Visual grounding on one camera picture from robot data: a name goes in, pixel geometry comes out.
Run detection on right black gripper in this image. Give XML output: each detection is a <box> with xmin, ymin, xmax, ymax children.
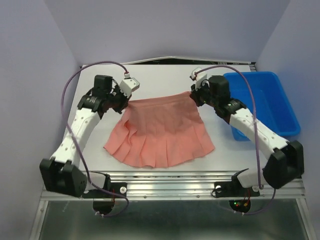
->
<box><xmin>192</xmin><ymin>79</ymin><xmax>219</xmax><ymax>107</ymax></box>

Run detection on pink pleated skirt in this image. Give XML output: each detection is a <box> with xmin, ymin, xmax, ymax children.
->
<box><xmin>104</xmin><ymin>91</ymin><xmax>215</xmax><ymax>168</ymax></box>

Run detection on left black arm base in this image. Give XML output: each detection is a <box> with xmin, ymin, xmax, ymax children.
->
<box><xmin>82</xmin><ymin>182</ymin><xmax>129</xmax><ymax>218</ymax></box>

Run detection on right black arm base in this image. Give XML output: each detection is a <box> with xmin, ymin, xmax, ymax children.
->
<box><xmin>211</xmin><ymin>181</ymin><xmax>260</xmax><ymax>214</ymax></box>

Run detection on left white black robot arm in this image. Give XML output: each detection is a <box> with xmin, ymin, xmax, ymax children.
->
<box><xmin>39</xmin><ymin>73</ymin><xmax>140</xmax><ymax>197</ymax></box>

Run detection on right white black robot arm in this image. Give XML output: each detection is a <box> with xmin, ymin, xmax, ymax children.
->
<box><xmin>190</xmin><ymin>73</ymin><xmax>305</xmax><ymax>195</ymax></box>

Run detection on blue plastic bin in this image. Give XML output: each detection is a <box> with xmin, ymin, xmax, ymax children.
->
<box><xmin>223</xmin><ymin>71</ymin><xmax>301</xmax><ymax>138</ymax></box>

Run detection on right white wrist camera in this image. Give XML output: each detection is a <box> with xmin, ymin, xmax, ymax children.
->
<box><xmin>190</xmin><ymin>67</ymin><xmax>207</xmax><ymax>90</ymax></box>

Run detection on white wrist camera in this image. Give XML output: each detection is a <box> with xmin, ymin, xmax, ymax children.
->
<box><xmin>190</xmin><ymin>67</ymin><xmax>207</xmax><ymax>90</ymax></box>
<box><xmin>119</xmin><ymin>77</ymin><xmax>140</xmax><ymax>98</ymax></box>

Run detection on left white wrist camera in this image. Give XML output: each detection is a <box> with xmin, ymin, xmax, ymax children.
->
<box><xmin>119</xmin><ymin>77</ymin><xmax>140</xmax><ymax>98</ymax></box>

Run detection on aluminium frame rails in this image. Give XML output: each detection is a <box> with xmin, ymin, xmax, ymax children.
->
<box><xmin>39</xmin><ymin>139</ymin><xmax>306</xmax><ymax>201</ymax></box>

